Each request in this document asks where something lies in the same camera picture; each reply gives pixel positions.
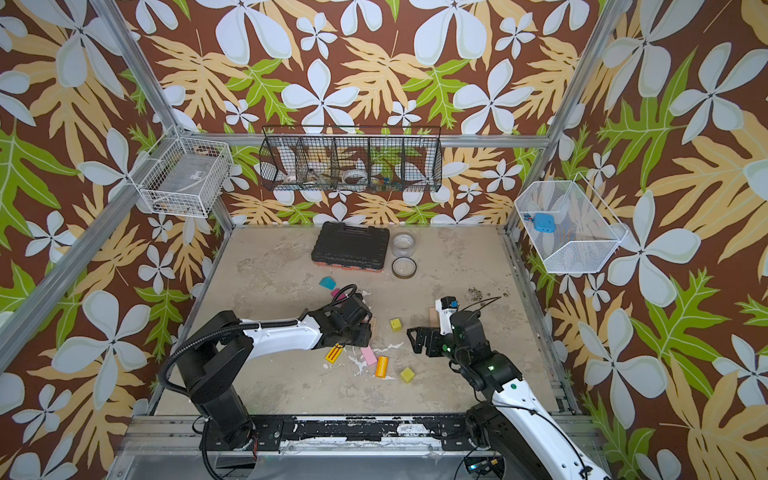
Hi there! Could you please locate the pink block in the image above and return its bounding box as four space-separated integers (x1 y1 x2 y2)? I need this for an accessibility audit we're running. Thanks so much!
360 347 378 366

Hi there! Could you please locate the orange supermarket block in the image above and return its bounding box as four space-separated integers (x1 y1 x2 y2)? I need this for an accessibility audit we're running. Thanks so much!
375 356 389 379

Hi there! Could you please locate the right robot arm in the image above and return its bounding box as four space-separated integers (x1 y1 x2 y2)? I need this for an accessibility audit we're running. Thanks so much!
407 309 610 479

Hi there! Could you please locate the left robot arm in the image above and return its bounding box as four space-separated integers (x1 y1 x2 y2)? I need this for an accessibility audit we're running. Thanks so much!
158 285 373 450

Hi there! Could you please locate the yellow striped block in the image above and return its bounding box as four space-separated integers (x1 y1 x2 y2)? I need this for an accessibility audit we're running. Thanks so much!
325 343 345 365

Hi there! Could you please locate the teal block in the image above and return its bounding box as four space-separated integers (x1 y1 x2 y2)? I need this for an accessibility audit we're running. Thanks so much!
319 276 336 290

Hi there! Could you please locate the black tool case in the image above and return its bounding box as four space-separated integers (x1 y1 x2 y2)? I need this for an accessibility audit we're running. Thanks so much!
311 222 390 272

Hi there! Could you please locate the brown tape roll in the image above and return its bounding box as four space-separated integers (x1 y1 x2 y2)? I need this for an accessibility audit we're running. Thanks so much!
391 257 418 279

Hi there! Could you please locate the clear tape roll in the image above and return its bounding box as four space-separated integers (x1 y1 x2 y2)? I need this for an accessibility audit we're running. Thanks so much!
391 233 416 258

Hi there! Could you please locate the blue object in basket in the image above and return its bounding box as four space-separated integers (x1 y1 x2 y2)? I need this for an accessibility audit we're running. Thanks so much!
531 213 557 234

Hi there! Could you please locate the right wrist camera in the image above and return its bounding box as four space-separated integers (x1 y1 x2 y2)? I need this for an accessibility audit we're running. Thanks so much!
435 296 458 336

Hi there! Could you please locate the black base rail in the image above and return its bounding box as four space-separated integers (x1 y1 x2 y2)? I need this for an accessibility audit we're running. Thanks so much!
251 413 471 453

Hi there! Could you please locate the black wire basket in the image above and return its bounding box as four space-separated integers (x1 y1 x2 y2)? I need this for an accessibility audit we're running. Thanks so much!
257 126 444 193

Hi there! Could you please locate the white wire basket right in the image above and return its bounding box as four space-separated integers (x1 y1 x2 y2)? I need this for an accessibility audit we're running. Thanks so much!
515 174 629 276

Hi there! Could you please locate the white wire basket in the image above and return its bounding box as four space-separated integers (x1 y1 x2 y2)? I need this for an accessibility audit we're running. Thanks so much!
134 137 233 218
515 174 629 276

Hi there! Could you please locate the white wire basket left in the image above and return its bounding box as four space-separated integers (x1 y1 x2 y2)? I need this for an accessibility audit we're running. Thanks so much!
134 137 233 218

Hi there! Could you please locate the aluminium frame post left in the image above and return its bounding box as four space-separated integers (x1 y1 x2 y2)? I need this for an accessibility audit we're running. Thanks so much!
0 125 181 373

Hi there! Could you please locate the aluminium frame post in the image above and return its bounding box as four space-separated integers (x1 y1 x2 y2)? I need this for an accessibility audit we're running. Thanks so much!
0 125 181 373
503 0 631 235

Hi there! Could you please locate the aluminium frame post right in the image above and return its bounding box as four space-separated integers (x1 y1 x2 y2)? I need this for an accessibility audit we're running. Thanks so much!
503 0 631 235

